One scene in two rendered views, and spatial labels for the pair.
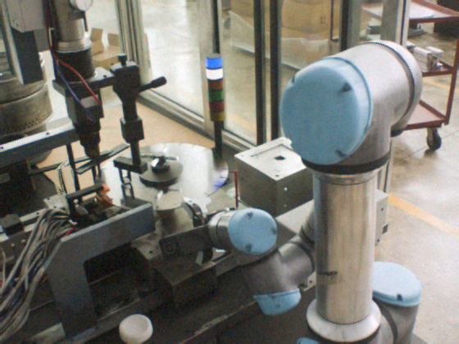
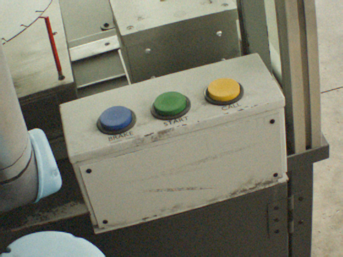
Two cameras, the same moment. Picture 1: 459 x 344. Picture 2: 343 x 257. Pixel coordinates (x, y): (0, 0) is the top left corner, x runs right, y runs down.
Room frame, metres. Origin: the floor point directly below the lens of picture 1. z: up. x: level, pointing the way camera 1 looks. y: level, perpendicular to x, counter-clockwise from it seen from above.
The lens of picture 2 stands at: (0.35, -0.60, 1.47)
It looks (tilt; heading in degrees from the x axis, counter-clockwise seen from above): 40 degrees down; 28
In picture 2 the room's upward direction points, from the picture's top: 10 degrees counter-clockwise
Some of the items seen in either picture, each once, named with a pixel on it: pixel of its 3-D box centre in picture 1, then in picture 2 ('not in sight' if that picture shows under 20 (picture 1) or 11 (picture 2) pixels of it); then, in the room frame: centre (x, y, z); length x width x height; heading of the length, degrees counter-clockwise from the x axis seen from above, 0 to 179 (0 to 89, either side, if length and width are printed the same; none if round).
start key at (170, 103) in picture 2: not in sight; (170, 106); (1.00, -0.25, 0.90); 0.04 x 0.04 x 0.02
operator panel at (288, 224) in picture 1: (332, 232); (176, 144); (1.01, -0.24, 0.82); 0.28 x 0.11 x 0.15; 125
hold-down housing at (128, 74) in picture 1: (128, 99); not in sight; (1.05, 0.21, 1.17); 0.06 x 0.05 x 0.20; 116
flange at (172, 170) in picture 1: (161, 168); not in sight; (1.12, 0.17, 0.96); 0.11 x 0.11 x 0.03
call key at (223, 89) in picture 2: not in sight; (224, 92); (1.04, -0.31, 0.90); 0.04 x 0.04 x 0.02
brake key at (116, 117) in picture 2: not in sight; (116, 121); (0.96, -0.20, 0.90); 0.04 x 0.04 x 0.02
